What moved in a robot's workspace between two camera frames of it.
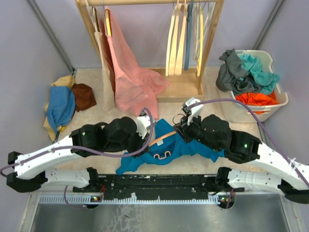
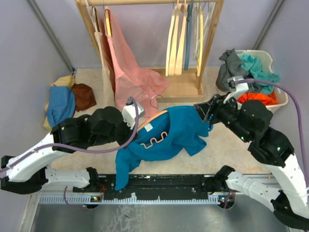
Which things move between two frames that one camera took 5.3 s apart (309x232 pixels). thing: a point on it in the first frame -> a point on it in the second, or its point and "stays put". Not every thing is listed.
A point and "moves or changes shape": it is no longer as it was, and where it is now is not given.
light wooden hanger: x=180 y=52 stays put
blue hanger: x=189 y=19 stays put
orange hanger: x=172 y=133 -> x=163 y=133
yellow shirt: x=66 y=81 stays put
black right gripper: x=184 y=129 -> x=213 y=106
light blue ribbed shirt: x=61 y=106 stays put
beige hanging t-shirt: x=108 y=96 stays put
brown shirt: x=84 y=96 stays put
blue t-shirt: x=165 y=152 moves or changes shape
